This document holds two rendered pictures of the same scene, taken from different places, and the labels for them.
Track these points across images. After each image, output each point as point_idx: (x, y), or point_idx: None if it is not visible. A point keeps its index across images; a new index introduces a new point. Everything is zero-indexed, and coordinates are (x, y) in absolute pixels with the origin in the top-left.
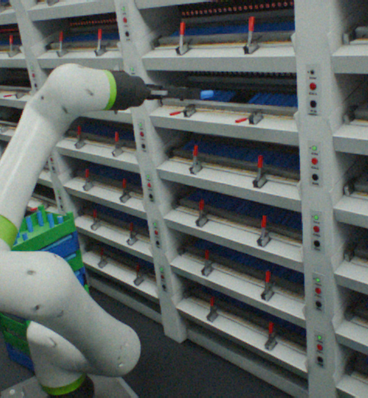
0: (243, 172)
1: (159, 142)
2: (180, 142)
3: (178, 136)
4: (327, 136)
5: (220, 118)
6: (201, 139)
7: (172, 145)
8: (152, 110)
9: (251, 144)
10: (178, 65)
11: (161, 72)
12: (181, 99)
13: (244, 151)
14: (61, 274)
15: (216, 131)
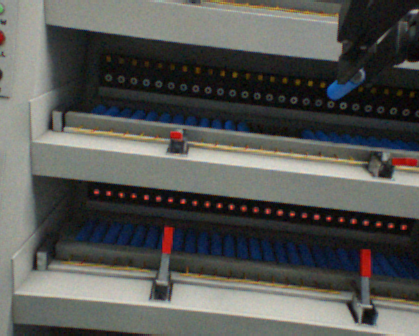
0: (286, 288)
1: (31, 221)
2: (56, 227)
3: (57, 211)
4: None
5: (277, 164)
6: (114, 221)
7: (47, 232)
8: (39, 133)
9: (249, 231)
10: (180, 28)
11: (61, 52)
12: (414, 54)
13: (246, 244)
14: None
15: (266, 193)
